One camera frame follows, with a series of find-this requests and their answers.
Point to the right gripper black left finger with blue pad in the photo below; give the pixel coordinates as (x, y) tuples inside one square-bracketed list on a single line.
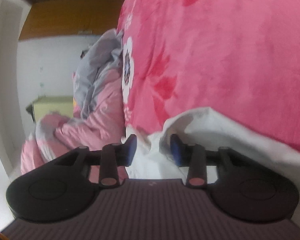
[(67, 185)]

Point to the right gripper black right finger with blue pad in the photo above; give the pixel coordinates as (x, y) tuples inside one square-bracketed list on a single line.
[(239, 186)]

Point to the white garment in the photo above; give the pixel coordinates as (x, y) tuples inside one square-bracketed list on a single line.
[(207, 127)]

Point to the pink grey quilt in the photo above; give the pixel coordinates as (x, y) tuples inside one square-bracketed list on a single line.
[(98, 112)]

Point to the pale yellow cabinet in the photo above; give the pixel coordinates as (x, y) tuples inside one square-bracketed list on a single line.
[(46, 104)]

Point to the pink floral bed blanket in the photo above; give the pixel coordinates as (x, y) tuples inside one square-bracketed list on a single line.
[(239, 57)]

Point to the brown wooden door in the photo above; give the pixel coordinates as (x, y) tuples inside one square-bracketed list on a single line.
[(48, 18)]

